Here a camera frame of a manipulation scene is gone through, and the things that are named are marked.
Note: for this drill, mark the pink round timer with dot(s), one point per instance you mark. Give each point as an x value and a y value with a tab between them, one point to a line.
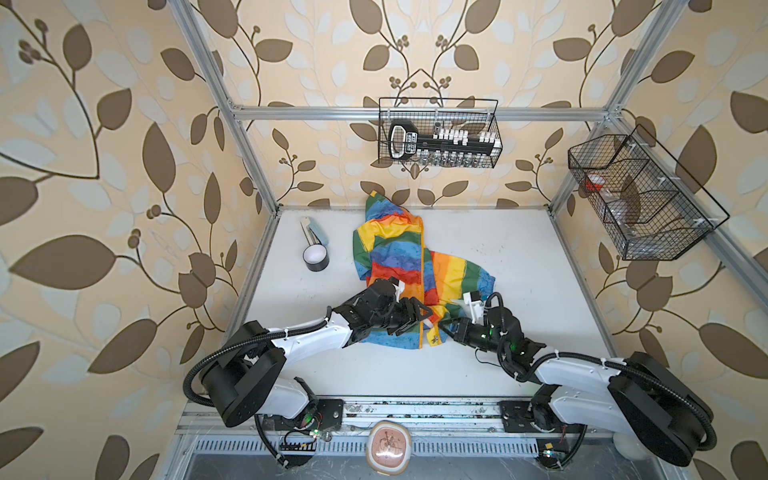
389	448

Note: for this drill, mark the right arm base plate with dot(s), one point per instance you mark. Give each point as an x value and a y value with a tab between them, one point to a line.
520	416

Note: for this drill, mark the rainbow striped jacket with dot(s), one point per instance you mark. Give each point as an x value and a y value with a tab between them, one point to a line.
390	243

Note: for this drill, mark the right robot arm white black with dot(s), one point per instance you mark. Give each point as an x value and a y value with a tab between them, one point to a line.
636	396

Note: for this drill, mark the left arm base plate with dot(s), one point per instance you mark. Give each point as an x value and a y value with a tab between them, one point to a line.
318	415

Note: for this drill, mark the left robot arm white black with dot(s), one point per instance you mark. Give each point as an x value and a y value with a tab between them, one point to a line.
244	379

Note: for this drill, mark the right wire basket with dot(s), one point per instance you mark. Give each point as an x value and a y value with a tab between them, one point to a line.
653	206

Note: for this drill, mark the black socket set rail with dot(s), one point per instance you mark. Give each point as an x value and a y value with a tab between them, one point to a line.
404	141

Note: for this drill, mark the black tape roll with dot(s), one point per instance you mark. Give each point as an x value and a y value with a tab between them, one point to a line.
316	257

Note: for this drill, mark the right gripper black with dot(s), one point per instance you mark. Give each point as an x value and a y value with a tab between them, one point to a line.
462	329

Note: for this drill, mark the back wire basket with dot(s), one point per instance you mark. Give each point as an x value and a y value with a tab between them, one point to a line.
470	114

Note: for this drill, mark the wire basket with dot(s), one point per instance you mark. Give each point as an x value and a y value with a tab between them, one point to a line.
653	206
470	114

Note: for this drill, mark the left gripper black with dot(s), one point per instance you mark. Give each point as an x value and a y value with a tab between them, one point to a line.
410	316

